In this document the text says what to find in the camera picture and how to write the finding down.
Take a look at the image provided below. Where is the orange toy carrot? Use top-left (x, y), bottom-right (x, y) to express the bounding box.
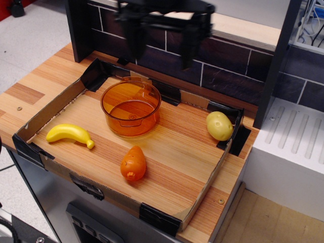
top-left (120, 146), bottom-right (146, 181)

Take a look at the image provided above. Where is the white cables top right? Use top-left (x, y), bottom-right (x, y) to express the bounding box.
top-left (295, 0), bottom-right (324, 48)

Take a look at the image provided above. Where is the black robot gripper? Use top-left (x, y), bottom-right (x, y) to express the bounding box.
top-left (116, 1), bottom-right (215, 70)

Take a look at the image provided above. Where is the yellow toy banana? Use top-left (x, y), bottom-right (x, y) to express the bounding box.
top-left (46, 124), bottom-right (95, 149)

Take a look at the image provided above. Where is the orange transparent plastic pot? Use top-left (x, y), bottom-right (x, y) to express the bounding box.
top-left (101, 77), bottom-right (161, 137)

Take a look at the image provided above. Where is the yellow-green toy potato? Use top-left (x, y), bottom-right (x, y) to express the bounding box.
top-left (206, 111), bottom-right (234, 141)

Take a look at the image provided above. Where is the cardboard fence with black tape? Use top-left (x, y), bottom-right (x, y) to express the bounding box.
top-left (13, 59), bottom-right (251, 236)

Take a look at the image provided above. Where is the grey toy oven front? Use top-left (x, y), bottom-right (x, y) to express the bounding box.
top-left (65, 201), bottom-right (125, 242)

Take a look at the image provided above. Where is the black object top left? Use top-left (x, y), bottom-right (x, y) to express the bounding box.
top-left (8, 0), bottom-right (25, 18)

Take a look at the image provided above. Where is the white toy sink drainboard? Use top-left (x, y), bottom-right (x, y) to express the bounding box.
top-left (243, 98), bottom-right (323, 221)

